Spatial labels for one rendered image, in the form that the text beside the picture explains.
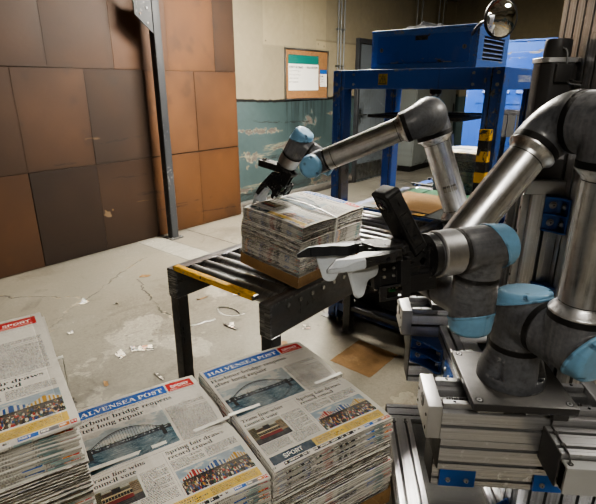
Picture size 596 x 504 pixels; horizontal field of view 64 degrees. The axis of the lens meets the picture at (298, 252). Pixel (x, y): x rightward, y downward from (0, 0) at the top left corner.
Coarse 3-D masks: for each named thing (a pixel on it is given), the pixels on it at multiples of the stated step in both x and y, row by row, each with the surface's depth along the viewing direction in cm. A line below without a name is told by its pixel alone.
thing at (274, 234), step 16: (256, 208) 170; (272, 208) 172; (288, 208) 174; (256, 224) 170; (272, 224) 165; (288, 224) 160; (304, 224) 159; (320, 224) 164; (256, 240) 171; (272, 240) 166; (288, 240) 161; (304, 240) 159; (320, 240) 166; (256, 256) 174; (272, 256) 168; (288, 256) 163; (288, 272) 166; (304, 272) 164
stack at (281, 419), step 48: (192, 384) 108; (240, 384) 108; (288, 384) 108; (336, 384) 108; (96, 432) 93; (144, 432) 93; (192, 432) 93; (240, 432) 95; (288, 432) 93; (336, 432) 93; (384, 432) 98; (96, 480) 82; (144, 480) 82; (192, 480) 82; (240, 480) 82; (288, 480) 86; (336, 480) 93; (384, 480) 102
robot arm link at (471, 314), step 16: (448, 288) 83; (464, 288) 79; (480, 288) 77; (496, 288) 78; (448, 304) 83; (464, 304) 79; (480, 304) 78; (448, 320) 84; (464, 320) 80; (480, 320) 79; (464, 336) 81; (480, 336) 81
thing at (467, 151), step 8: (456, 152) 310; (464, 152) 309; (472, 152) 309; (456, 160) 312; (464, 160) 309; (472, 160) 305; (464, 168) 310; (472, 168) 307; (464, 176) 312; (472, 176) 308; (432, 184) 327; (464, 184) 312; (472, 184) 309
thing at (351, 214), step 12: (300, 192) 194; (312, 192) 196; (312, 204) 181; (324, 204) 181; (336, 204) 182; (348, 204) 183; (348, 216) 177; (360, 216) 183; (348, 228) 178; (360, 228) 186; (348, 240) 181
